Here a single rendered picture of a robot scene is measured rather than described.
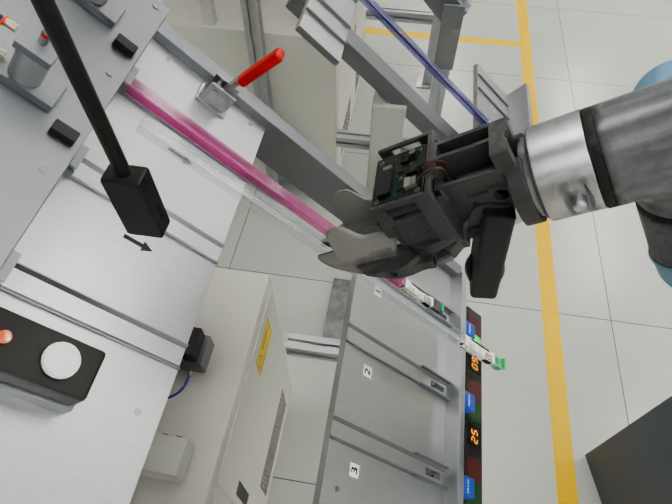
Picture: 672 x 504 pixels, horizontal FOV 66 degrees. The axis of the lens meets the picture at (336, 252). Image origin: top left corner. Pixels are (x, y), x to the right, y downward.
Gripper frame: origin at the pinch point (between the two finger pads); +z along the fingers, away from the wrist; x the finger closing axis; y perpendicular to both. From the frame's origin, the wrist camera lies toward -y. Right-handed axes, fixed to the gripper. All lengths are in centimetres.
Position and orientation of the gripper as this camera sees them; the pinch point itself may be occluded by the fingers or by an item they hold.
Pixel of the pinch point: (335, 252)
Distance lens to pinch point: 51.5
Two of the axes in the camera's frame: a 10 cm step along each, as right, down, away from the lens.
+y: -5.5, -5.6, -6.2
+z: -8.2, 2.3, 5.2
